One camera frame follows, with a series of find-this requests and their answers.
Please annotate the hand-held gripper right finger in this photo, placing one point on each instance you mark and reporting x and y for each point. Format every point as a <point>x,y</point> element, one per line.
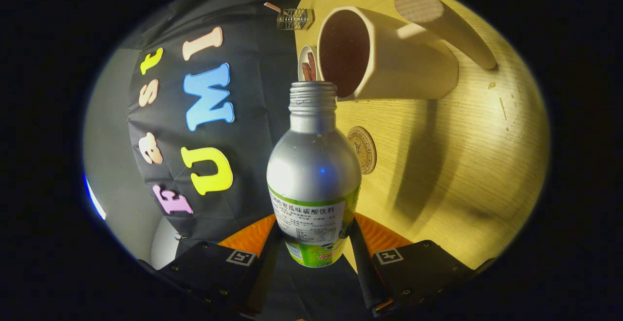
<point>365,272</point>

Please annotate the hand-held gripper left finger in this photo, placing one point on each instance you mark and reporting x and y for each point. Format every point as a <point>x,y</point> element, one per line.
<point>267,267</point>

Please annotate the silver green juice bottle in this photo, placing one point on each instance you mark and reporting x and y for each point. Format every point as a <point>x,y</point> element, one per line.
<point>314,165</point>

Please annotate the round wooden coaster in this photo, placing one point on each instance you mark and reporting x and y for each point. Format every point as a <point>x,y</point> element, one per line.
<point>365,148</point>

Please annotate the wooden table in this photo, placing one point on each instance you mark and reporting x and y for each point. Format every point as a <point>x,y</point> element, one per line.
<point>462,165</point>

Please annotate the black backdrop cloth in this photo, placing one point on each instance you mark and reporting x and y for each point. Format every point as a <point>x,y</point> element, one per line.
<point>243,92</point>

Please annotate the brown meat slice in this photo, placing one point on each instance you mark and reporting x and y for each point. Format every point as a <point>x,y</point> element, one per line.
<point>306,71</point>
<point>312,63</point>

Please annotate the white oval plate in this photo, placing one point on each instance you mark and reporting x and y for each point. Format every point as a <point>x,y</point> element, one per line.
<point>301,63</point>

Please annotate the pink pen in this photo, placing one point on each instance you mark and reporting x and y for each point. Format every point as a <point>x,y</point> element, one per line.
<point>272,7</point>

